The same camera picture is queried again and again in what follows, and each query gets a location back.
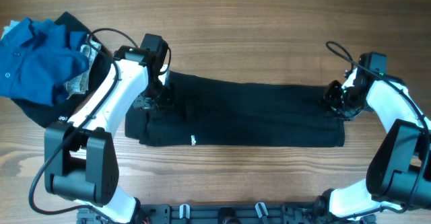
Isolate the grey patterned garment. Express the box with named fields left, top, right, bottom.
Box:
left=64, top=39, right=102, bottom=98

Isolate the blue polo shirt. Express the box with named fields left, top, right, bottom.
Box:
left=1, top=17, right=88, bottom=106

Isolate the white garment under pile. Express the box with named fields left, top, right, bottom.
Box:
left=1, top=20, right=21, bottom=39

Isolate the black shirt in pile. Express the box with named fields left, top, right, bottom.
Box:
left=11, top=11, right=110, bottom=128

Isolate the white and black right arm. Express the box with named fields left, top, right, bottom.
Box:
left=317, top=69, right=430, bottom=223

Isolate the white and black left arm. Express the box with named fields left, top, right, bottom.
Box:
left=38, top=44, right=171, bottom=223

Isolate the black polo shirt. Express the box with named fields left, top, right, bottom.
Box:
left=125, top=72, right=345, bottom=147

